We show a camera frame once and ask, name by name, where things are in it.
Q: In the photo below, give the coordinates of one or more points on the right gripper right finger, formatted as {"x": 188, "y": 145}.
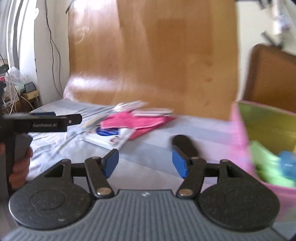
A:
{"x": 191, "y": 170}

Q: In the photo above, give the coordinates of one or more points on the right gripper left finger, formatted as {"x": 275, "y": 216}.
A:
{"x": 98, "y": 170}

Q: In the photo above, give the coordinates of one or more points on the white wet wipes pack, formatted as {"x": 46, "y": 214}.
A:
{"x": 111, "y": 138}

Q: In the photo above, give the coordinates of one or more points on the pink towel cloth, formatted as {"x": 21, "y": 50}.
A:
{"x": 141, "y": 125}

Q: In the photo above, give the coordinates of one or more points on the green microfiber cloth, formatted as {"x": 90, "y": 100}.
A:
{"x": 267, "y": 166}

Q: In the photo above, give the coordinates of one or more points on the pink macaron biscuit tin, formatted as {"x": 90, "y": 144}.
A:
{"x": 274, "y": 128}

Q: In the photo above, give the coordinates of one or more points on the person's left hand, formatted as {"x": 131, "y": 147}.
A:
{"x": 17, "y": 178}

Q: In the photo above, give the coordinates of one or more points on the grey blue bed sheet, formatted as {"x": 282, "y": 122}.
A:
{"x": 144, "y": 163}

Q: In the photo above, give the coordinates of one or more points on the clear plastic packet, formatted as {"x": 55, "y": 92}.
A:
{"x": 141, "y": 109}

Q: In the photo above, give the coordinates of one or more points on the wood pattern board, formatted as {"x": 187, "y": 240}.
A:
{"x": 181, "y": 55}

